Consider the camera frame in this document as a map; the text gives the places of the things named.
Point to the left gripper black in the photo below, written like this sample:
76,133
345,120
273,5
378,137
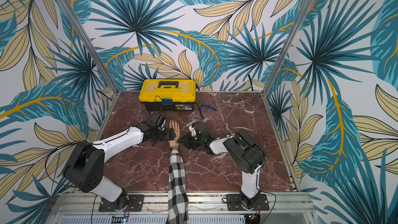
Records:
171,137

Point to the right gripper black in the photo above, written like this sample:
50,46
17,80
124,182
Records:
191,138

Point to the cream wrist watch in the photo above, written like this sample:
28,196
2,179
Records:
173,144

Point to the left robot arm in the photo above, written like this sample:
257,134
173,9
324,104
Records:
85,167

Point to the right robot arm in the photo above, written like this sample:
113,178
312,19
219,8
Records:
248,155

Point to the yellow black toolbox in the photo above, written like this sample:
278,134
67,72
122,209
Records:
168,95

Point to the black white plaid sleeve arm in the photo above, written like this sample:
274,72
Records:
177,195

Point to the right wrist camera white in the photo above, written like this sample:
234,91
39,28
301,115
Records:
192,130

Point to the blue handled pliers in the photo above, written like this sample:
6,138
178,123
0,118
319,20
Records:
202,106

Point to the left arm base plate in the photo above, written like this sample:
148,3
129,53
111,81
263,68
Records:
125,203

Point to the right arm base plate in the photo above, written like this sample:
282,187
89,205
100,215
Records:
239,202

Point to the left aluminium frame post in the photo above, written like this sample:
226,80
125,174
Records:
84,37

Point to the aluminium frame post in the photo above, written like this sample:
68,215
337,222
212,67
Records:
84,37
301,14

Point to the right aluminium frame post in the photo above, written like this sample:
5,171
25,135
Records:
301,14

